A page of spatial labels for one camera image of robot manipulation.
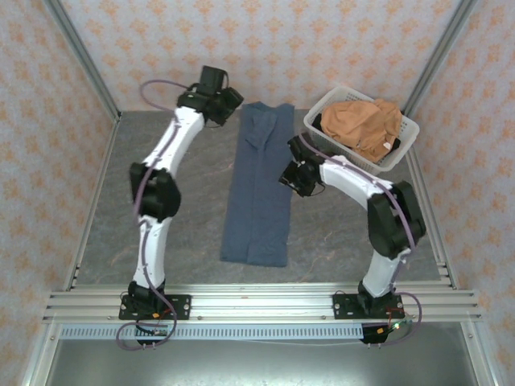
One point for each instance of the blue t-shirt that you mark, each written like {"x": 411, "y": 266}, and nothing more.
{"x": 257, "y": 201}

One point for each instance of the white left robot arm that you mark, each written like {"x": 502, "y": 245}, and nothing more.
{"x": 177, "y": 136}

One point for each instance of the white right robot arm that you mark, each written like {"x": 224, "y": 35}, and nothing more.
{"x": 346, "y": 177}

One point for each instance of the orange t-shirt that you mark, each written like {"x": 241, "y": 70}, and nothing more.
{"x": 354, "y": 120}

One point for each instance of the white plastic laundry basket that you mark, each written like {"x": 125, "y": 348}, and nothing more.
{"x": 346, "y": 94}

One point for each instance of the black controller board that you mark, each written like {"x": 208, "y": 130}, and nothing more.
{"x": 378, "y": 331}
{"x": 155, "y": 333}

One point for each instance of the aluminium cross rail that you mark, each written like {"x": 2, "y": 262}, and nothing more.
{"x": 261, "y": 301}

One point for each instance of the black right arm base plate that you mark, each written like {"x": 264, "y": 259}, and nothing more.
{"x": 342, "y": 305}

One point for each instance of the aluminium frame post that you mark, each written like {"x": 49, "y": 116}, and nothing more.
{"x": 434, "y": 60}
{"x": 85, "y": 60}

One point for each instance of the aluminium side rail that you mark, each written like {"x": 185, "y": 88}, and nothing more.
{"x": 93, "y": 201}
{"x": 436, "y": 241}

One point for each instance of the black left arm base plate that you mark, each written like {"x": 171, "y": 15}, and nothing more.
{"x": 181, "y": 306}

